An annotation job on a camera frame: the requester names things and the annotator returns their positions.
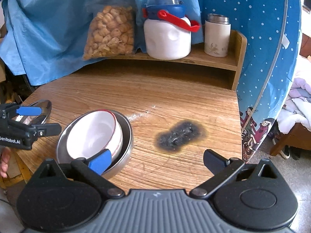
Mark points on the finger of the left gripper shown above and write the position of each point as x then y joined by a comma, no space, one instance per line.
11,110
43,129

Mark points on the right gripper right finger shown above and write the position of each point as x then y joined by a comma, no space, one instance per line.
224,170

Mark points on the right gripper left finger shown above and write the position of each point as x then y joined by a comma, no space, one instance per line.
90,171

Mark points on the shiny steel plate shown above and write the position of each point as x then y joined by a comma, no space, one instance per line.
45,105

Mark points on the matte steel bowl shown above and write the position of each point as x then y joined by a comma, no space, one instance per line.
120,156

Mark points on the white bowl red rim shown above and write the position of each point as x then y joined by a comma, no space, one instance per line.
93,133

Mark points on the person's left hand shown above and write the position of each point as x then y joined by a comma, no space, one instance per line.
5,158

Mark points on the dark shoe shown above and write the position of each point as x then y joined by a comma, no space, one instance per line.
285,152

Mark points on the light blue cloth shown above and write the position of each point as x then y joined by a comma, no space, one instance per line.
45,38

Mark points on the purple white bedding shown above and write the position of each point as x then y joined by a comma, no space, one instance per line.
296,108

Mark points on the wooden desk shelf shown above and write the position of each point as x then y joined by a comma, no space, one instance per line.
222,72

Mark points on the bag of snacks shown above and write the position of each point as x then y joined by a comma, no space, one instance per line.
112,29

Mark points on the white thermos cup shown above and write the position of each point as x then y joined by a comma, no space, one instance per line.
217,35

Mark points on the white jug blue lid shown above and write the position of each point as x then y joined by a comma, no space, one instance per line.
167,30

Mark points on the blue dotted tent fabric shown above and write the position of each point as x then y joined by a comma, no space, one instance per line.
273,32

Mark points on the wooden bed frame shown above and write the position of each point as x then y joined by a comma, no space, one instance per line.
299,137

